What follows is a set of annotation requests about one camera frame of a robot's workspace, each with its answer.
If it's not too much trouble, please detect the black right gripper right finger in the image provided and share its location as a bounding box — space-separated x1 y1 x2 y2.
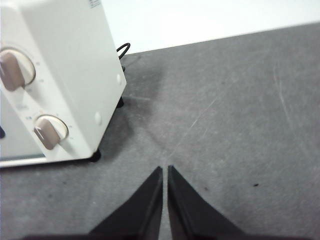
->
166 164 312 240

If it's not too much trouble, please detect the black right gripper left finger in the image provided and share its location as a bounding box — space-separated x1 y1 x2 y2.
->
23 165 164 240

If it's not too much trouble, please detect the white Toshiba toaster oven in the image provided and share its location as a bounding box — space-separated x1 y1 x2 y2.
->
0 0 128 169

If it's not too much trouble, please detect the beige oven timer knob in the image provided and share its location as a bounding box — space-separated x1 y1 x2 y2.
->
33 114 70 151

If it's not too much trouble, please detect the beige oven temperature knob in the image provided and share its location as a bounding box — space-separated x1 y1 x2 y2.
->
0 46 36 92

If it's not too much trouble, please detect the black oven power cable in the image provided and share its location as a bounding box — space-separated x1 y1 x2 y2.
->
116 42 131 72

